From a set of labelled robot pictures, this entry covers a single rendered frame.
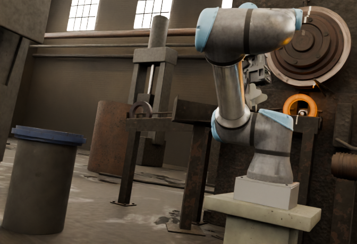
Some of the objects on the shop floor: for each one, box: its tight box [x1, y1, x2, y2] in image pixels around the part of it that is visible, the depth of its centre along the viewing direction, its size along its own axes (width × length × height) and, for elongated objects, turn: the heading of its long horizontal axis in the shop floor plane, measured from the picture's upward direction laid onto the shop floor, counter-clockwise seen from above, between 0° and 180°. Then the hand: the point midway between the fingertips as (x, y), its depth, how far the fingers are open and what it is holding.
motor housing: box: [330, 152, 357, 244], centre depth 180 cm, size 13×22×54 cm, turn 116°
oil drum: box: [87, 100, 143, 176], centre depth 483 cm, size 59×59×89 cm
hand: (251, 107), depth 136 cm, fingers open, 3 cm apart
